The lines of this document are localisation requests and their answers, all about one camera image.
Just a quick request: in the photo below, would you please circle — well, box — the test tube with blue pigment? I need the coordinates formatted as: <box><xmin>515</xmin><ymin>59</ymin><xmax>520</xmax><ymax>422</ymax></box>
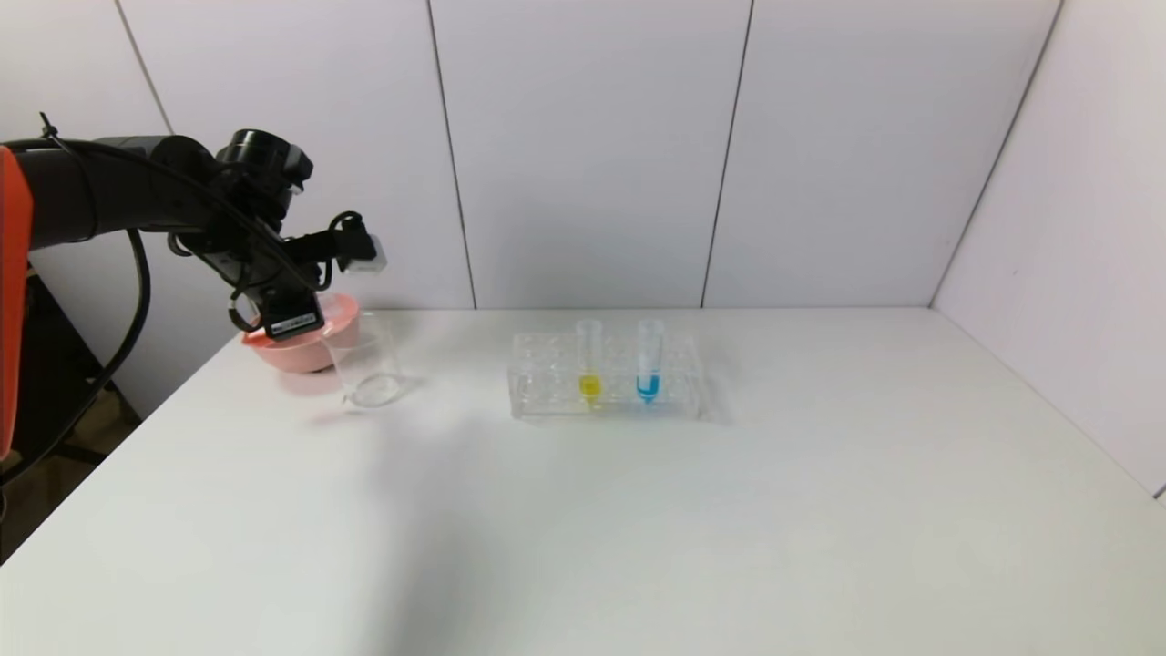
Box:
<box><xmin>637</xmin><ymin>319</ymin><xmax>662</xmax><ymax>404</ymax></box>

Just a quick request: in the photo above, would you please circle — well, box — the test tube with yellow pigment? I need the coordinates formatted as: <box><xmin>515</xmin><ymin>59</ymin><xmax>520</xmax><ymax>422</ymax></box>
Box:
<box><xmin>579</xmin><ymin>319</ymin><xmax>602</xmax><ymax>406</ymax></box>

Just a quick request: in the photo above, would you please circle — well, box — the clear acrylic test tube rack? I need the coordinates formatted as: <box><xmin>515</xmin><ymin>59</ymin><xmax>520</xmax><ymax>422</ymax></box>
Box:
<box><xmin>508</xmin><ymin>333</ymin><xmax>704</xmax><ymax>421</ymax></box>

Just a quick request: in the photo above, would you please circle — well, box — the clear glass beaker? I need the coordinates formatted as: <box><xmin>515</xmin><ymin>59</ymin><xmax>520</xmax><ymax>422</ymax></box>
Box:
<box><xmin>325</xmin><ymin>313</ymin><xmax>404</xmax><ymax>409</ymax></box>

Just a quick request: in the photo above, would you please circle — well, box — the pink bowl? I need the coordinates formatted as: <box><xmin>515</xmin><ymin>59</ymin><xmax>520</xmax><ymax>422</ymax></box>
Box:
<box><xmin>241</xmin><ymin>293</ymin><xmax>362</xmax><ymax>374</ymax></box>

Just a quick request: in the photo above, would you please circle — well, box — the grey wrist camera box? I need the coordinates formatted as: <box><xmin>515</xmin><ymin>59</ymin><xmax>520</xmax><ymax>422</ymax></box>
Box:
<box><xmin>339</xmin><ymin>235</ymin><xmax>388</xmax><ymax>276</ymax></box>

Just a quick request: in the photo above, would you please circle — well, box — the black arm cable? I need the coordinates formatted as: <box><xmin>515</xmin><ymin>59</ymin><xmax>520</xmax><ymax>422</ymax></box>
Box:
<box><xmin>0</xmin><ymin>228</ymin><xmax>152</xmax><ymax>484</ymax></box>

